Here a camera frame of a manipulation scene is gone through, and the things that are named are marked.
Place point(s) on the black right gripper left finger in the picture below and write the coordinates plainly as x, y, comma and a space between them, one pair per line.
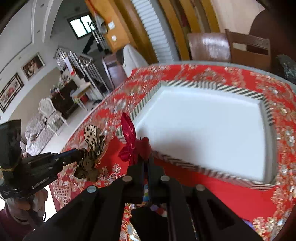
95, 211

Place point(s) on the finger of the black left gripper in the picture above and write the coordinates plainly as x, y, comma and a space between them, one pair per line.
75, 154
69, 159

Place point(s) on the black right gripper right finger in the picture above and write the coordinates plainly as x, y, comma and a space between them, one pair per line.
194, 213

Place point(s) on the leopard print hair bow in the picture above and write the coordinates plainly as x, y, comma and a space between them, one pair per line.
96, 141

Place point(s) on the red satin hair bow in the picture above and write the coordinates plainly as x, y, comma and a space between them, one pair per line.
134, 147

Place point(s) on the person's left hand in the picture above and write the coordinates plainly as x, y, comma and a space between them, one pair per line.
17, 207

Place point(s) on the red floral tablecloth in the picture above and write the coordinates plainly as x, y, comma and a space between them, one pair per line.
266, 211

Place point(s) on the white ornate chair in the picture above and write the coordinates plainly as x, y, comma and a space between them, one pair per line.
54, 118

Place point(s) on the dark wooden sideboard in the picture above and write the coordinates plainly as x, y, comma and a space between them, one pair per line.
63, 102

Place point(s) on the small white side table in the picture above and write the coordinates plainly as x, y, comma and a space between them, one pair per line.
79, 92

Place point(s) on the dark wooden chair left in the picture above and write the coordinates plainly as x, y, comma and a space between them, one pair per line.
113, 64

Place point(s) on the striped white tray box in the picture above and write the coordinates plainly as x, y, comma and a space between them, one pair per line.
215, 129

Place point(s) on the metal staircase railing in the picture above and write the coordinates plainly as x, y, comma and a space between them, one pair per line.
89, 64

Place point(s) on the grey white jacket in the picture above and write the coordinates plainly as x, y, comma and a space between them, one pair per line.
132, 59

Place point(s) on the grey hanging cloth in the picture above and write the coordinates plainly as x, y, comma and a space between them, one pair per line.
100, 24

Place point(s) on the white slatted door panel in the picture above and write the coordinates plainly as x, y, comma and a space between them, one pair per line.
157, 29

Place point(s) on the brown glossy chair back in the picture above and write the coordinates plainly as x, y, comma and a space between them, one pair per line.
209, 47

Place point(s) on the brown slatted wooden chair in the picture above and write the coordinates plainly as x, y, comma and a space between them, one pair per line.
261, 60

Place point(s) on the black plastic bag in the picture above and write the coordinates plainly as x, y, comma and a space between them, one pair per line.
286, 68

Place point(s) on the round dark wooden tabletop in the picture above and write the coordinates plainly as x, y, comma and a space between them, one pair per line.
281, 36

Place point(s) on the framed picture on wall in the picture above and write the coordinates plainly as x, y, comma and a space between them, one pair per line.
33, 66

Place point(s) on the window with green frame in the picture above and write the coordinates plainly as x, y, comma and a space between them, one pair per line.
81, 25

